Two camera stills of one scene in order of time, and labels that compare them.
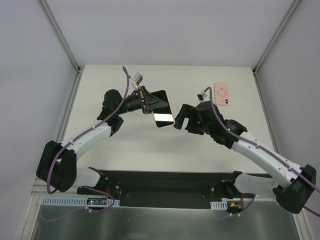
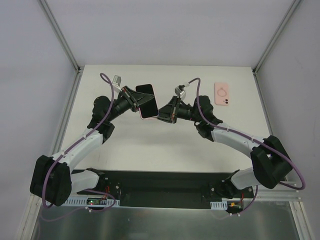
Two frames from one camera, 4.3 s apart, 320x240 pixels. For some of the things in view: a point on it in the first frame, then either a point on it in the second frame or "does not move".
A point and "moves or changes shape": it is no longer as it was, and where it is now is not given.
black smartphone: (163, 116) moves or changes shape
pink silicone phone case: (163, 117) -> (155, 117)
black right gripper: (191, 119) -> (176, 109)
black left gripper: (144, 100) -> (131, 98)
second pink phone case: (221, 93) does not move
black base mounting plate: (167, 189) does not move
